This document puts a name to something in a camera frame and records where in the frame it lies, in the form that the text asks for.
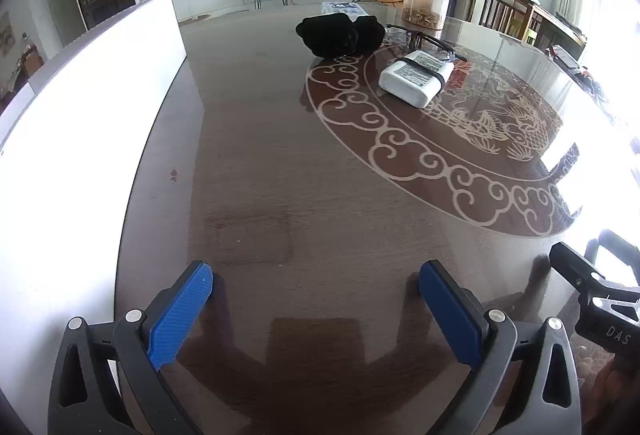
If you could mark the black frame glasses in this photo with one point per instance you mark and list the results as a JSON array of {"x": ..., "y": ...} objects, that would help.
[{"x": 425, "y": 37}]

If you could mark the dark wooden chair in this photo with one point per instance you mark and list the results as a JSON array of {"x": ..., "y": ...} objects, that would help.
[{"x": 500, "y": 10}]

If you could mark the person's right hand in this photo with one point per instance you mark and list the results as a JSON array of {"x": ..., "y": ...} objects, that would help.
[{"x": 612, "y": 395}]

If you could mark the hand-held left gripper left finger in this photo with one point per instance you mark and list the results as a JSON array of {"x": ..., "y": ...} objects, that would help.
[{"x": 181, "y": 315}]

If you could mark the framed wall painting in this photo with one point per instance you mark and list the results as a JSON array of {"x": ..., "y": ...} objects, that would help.
[{"x": 5, "y": 32}]

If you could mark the wooden sideboard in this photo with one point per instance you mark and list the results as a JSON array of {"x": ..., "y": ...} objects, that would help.
[{"x": 555, "y": 27}]

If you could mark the blue white printed packet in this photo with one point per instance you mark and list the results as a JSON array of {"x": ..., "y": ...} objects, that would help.
[{"x": 342, "y": 8}]

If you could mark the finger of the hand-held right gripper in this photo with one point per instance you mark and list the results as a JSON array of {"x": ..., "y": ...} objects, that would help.
[
  {"x": 617, "y": 242},
  {"x": 575, "y": 265}
]

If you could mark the black velvet scrunchie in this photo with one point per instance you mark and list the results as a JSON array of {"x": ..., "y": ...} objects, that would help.
[
  {"x": 371, "y": 34},
  {"x": 327, "y": 35}
]

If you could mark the white power adapter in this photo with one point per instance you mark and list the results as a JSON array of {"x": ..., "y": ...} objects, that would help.
[{"x": 410, "y": 77}]

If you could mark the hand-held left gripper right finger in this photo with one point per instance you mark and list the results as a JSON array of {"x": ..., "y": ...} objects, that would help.
[{"x": 452, "y": 315}]

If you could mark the white partition panel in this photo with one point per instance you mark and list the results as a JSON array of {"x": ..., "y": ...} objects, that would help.
[{"x": 85, "y": 140}]

